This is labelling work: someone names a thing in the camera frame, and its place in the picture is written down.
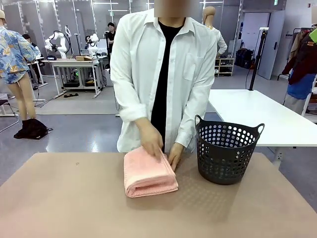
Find white work table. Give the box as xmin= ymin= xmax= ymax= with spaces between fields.
xmin=207 ymin=89 xmax=317 ymax=170

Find white robot desk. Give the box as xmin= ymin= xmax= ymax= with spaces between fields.
xmin=48 ymin=58 xmax=103 ymax=99

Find person's left forearm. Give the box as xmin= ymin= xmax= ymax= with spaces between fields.
xmin=173 ymin=84 xmax=211 ymax=152

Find dark grey perforated basket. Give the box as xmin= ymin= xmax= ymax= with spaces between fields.
xmin=194 ymin=114 xmax=265 ymax=185

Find seated bystander at desk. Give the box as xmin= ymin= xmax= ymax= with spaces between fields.
xmin=22 ymin=34 xmax=40 ymax=62

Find clothes rack with garments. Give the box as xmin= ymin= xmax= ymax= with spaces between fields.
xmin=276 ymin=23 xmax=317 ymax=118

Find person's right forearm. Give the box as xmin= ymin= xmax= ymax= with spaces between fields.
xmin=119 ymin=103 xmax=153 ymax=130

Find wooden low shelf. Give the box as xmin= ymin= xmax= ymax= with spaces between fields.
xmin=214 ymin=57 xmax=236 ymax=77

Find person's left hand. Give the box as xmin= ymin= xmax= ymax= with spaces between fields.
xmin=167 ymin=142 xmax=185 ymax=172

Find black bags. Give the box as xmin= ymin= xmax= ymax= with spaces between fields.
xmin=235 ymin=49 xmax=255 ymax=69

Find black clothes pile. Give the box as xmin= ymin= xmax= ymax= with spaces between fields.
xmin=13 ymin=119 xmax=53 ymax=140

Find person's right hand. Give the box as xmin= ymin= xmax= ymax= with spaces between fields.
xmin=135 ymin=118 xmax=164 ymax=160

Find pink terry towel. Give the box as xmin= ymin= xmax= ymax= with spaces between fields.
xmin=123 ymin=146 xmax=179 ymax=198

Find standing man in black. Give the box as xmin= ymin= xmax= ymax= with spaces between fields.
xmin=103 ymin=21 xmax=117 ymax=59

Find person in white shirt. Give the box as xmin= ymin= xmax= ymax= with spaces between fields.
xmin=110 ymin=8 xmax=219 ymax=153

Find mannequin in floral shirt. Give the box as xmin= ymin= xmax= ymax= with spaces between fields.
xmin=0 ymin=9 xmax=42 ymax=124

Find black camera pole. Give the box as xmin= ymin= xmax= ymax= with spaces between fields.
xmin=248 ymin=27 xmax=270 ymax=91

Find mannequin in white shirt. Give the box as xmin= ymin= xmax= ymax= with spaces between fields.
xmin=202 ymin=6 xmax=228 ymax=57

